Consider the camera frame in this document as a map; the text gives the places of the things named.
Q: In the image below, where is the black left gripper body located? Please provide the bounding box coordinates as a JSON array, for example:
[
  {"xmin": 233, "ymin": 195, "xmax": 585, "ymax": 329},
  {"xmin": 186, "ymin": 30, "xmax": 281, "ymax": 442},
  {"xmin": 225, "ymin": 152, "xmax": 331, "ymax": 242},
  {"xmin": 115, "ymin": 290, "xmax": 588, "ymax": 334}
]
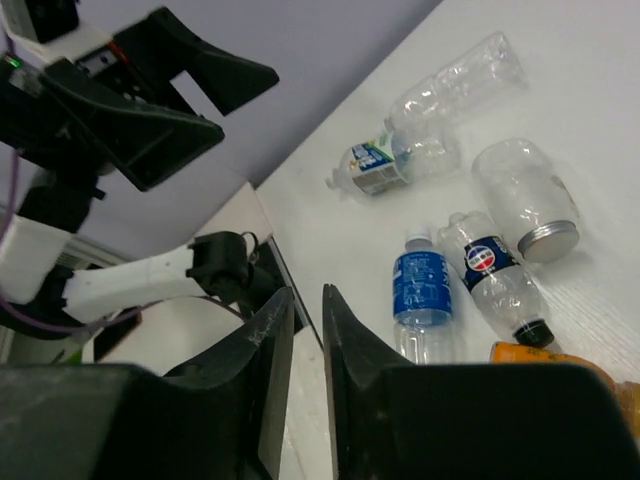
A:
[{"xmin": 1, "ymin": 39, "xmax": 147, "ymax": 170}]

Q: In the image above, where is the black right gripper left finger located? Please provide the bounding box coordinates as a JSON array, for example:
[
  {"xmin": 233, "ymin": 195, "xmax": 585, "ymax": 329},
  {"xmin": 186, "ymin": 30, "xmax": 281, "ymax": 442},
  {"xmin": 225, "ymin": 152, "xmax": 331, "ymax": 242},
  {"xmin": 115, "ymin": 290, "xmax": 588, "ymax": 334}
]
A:
[{"xmin": 1, "ymin": 288, "xmax": 294, "ymax": 479}]

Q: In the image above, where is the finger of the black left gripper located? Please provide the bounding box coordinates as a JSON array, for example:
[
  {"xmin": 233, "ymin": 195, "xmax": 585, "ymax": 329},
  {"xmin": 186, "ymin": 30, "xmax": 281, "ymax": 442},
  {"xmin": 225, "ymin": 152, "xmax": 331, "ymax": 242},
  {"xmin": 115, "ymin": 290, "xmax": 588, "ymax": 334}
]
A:
[
  {"xmin": 40, "ymin": 59, "xmax": 224, "ymax": 191},
  {"xmin": 113, "ymin": 7, "xmax": 279, "ymax": 116}
]

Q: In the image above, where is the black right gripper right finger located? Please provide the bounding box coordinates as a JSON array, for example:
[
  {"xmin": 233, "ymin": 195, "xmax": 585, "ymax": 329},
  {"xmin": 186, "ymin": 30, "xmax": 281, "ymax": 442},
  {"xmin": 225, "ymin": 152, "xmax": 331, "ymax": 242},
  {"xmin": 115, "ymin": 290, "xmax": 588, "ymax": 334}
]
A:
[{"xmin": 322, "ymin": 285, "xmax": 639, "ymax": 479}]

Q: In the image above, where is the blue label white cap bottle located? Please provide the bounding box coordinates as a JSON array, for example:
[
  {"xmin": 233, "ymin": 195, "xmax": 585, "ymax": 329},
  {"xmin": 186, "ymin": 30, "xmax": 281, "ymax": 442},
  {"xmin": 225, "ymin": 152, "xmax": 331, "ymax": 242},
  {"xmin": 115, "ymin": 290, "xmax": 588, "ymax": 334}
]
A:
[{"xmin": 392, "ymin": 226, "xmax": 456, "ymax": 365}]

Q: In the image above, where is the dark blue Pepsi label bottle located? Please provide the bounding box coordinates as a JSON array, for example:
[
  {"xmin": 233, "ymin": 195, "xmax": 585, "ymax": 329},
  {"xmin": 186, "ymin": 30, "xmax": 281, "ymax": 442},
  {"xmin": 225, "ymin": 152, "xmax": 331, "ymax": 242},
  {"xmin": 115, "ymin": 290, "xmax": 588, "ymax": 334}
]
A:
[{"xmin": 437, "ymin": 211, "xmax": 555, "ymax": 348}]

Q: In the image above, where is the orange juice bottle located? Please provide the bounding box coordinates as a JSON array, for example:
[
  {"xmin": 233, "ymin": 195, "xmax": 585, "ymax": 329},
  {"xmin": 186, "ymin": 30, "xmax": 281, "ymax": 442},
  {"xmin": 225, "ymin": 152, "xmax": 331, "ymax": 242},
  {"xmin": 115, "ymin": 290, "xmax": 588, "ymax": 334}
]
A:
[{"xmin": 489, "ymin": 342, "xmax": 639, "ymax": 441}]

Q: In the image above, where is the clear unlabelled plastic bottle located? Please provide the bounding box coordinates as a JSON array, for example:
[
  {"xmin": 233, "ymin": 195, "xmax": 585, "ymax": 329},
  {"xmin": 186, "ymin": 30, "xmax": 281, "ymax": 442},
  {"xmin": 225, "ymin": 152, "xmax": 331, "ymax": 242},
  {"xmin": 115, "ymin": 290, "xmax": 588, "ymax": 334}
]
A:
[{"xmin": 384, "ymin": 31, "xmax": 527, "ymax": 130}]

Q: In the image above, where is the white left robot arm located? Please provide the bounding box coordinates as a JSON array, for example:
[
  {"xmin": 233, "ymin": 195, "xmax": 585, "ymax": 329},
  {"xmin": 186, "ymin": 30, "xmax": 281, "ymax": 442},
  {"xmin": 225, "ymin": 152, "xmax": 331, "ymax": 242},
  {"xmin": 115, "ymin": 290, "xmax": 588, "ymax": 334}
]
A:
[{"xmin": 1, "ymin": 1, "xmax": 279, "ymax": 340}]

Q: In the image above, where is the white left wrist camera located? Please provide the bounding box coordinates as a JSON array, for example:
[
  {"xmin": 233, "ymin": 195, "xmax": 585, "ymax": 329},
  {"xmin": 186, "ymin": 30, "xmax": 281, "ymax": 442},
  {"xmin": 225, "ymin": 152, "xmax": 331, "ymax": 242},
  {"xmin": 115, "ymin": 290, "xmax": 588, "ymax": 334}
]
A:
[{"xmin": 1, "ymin": 0, "xmax": 112, "ymax": 64}]

